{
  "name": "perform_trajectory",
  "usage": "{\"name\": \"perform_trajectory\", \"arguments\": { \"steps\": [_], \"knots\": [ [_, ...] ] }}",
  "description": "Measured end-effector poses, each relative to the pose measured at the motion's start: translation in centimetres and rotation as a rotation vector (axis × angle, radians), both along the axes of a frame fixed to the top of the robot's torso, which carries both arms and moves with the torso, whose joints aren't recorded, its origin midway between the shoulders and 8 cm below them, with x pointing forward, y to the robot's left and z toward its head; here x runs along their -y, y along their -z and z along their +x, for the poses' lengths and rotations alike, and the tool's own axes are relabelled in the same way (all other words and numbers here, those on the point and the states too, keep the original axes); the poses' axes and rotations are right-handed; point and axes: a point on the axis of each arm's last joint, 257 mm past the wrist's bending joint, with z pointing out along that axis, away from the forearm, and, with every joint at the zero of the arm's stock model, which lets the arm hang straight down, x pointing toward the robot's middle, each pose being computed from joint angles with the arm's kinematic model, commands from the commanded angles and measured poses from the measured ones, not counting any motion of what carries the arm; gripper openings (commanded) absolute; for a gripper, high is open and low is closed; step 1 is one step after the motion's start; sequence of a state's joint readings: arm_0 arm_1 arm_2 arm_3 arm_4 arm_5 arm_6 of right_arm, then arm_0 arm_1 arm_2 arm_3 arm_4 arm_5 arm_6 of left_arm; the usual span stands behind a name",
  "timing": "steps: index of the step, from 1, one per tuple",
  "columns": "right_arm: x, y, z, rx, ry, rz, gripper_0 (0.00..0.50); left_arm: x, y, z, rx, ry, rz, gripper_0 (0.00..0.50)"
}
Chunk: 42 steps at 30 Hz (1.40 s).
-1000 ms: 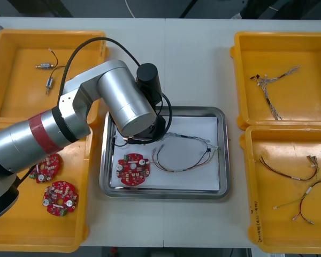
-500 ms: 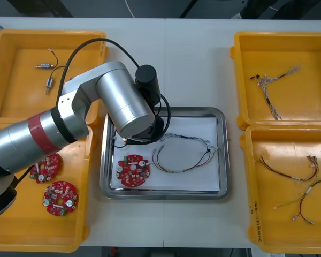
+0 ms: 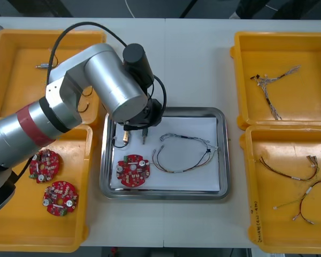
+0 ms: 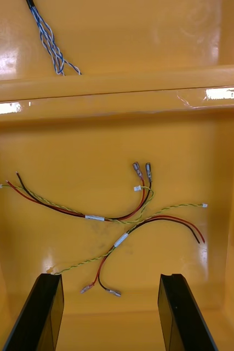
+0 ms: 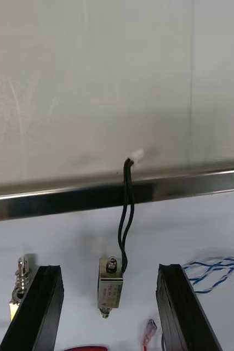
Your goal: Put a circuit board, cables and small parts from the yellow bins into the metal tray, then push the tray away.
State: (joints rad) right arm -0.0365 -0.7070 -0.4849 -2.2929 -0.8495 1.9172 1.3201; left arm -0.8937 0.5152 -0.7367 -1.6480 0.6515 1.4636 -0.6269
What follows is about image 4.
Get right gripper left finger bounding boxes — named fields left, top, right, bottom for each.
left=3, top=273, right=65, bottom=351

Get red black green-yellow wire harness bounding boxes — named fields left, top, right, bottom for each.
left=0, top=161, right=155, bottom=224
left=47, top=202, right=208, bottom=298

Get blue-white twisted wire harness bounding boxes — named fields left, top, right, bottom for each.
left=25, top=0, right=82, bottom=76

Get yellow-orange plastic bin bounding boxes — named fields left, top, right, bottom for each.
left=0, top=0, right=234, bottom=104
left=0, top=87, right=234, bottom=351

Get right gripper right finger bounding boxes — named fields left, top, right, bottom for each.
left=157, top=273, right=219, bottom=351

